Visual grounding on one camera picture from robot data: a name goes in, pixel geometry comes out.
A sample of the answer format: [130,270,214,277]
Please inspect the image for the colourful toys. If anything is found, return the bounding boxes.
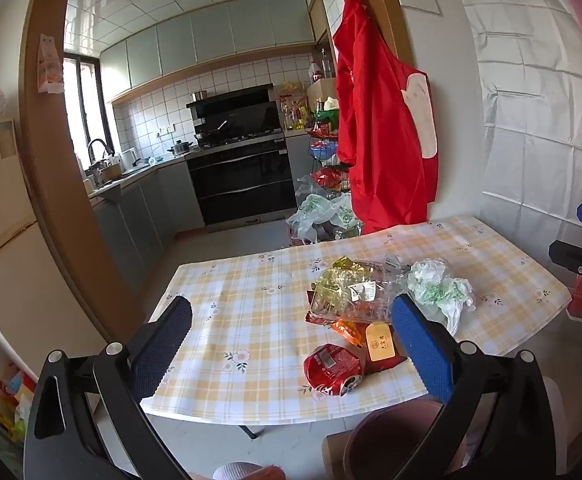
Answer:
[0,360,38,443]

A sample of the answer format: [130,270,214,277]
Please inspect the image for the black wire storage rack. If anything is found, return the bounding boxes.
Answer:
[303,122,353,203]

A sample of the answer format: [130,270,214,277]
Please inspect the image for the pink slipper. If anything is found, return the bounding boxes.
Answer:
[213,462,287,480]

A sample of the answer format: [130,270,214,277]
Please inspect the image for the brown plastic waste bin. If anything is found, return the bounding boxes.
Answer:
[343,399,466,480]

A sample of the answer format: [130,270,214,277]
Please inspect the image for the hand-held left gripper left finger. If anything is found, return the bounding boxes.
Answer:
[23,295,194,480]

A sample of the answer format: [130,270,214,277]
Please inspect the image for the black wok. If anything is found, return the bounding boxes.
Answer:
[194,121,229,143]

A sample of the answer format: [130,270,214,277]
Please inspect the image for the red packet with yellow label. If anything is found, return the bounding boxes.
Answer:
[363,321,410,375]

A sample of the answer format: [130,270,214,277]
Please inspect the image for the yellow checked floral tablecloth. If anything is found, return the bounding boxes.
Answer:
[140,215,572,423]

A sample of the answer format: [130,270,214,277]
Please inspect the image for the dark framed window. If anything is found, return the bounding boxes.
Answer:
[63,52,110,162]

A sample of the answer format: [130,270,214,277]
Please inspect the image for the flat cardboard box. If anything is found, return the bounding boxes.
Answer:
[321,432,353,480]

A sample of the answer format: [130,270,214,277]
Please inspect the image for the gold foil wrapper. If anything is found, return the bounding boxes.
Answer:
[315,256,368,306]

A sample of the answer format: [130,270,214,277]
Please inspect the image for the crushed red drink can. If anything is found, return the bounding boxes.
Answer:
[303,342,365,396]

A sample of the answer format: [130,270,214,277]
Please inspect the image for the white green plastic bags heap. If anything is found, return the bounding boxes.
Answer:
[285,191,363,245]

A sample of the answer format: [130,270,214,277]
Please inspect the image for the grey upper kitchen cabinets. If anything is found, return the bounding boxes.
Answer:
[99,0,317,92]

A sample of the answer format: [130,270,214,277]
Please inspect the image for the black range hood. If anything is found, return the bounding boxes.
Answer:
[186,84,285,137]

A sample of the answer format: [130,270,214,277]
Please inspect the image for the white and green plastic bag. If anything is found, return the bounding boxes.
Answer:
[407,257,476,337]

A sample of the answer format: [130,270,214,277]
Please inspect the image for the yellow snack packets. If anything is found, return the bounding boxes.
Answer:
[278,82,313,132]

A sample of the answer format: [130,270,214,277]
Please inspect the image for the grey kitchen cabinets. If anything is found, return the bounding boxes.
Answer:
[99,0,317,92]
[91,157,207,281]

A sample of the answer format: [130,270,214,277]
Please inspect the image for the grey lower kitchen cabinets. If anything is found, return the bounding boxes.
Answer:
[91,157,207,281]

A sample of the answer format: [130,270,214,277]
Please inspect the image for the red apron with white patch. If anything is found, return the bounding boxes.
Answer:
[332,0,440,236]

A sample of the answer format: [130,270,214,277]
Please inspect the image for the black built-in oven stove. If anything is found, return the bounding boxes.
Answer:
[185,132,299,227]

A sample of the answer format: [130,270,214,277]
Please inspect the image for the cream refrigerator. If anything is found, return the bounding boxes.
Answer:
[0,119,116,386]

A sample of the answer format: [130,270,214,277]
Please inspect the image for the curved kitchen faucet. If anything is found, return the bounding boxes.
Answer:
[87,138,116,167]

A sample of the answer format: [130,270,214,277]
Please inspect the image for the clear plastic food tray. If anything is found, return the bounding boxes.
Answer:
[310,259,408,324]

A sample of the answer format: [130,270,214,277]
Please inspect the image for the red snack bag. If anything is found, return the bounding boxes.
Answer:
[311,166,347,190]

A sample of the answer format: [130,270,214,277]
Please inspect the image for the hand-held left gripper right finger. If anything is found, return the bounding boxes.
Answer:
[390,294,557,480]

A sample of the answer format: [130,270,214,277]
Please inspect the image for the brown cardboard carton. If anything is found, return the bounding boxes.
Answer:
[305,78,340,117]

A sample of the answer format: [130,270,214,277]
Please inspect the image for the white creased wall sheet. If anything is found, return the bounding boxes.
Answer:
[464,2,582,241]

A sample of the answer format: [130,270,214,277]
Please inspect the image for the orange snack packet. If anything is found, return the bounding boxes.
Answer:
[332,319,368,348]

